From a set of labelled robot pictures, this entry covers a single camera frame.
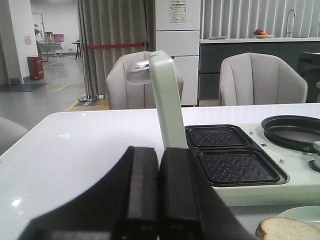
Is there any white refrigerator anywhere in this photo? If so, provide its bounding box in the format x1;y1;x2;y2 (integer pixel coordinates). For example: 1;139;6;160
155;0;201;106

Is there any person in background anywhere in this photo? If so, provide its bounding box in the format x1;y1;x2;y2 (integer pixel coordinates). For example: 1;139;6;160
33;24;41;45

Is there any red barrier belt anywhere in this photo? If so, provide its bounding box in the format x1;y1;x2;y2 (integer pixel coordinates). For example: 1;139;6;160
86;42;145;50

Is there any dark kitchen counter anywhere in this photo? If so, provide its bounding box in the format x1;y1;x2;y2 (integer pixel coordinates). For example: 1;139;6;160
198;37;320;103

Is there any left grey upholstered chair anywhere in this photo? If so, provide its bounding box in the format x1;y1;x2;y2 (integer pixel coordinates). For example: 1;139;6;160
105;51;185;110

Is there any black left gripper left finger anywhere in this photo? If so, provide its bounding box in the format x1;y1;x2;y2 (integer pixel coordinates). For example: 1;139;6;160
22;146;158;240

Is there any mint green sandwich maker lid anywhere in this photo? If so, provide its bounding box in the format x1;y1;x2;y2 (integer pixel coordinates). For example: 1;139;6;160
126;49;189;150

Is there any right grey upholstered chair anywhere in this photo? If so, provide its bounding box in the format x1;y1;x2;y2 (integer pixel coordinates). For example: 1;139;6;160
219;52;308;106

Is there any mint green round plate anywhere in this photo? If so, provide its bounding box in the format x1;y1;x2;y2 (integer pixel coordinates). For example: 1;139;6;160
278;206;320;229

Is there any fruit bowl on counter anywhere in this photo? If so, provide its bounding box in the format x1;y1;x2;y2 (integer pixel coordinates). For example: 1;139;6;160
252;29;274;39

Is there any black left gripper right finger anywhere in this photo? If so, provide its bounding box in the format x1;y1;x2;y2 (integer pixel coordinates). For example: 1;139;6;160
159;148;254;240

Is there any red bin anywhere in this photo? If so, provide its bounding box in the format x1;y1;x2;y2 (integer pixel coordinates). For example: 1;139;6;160
27;55;45;81

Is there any black round frying pan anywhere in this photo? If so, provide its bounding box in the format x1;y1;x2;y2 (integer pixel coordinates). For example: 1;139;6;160
261;115;320;154

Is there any grey upholstered chair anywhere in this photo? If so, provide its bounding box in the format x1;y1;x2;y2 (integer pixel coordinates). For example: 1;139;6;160
219;52;308;106
105;51;185;110

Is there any mint green breakfast maker base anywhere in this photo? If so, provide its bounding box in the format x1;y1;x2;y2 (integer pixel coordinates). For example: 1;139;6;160
185;122;320;206

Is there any chrome kitchen faucet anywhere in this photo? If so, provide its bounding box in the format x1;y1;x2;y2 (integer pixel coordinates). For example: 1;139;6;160
285;8;297;38

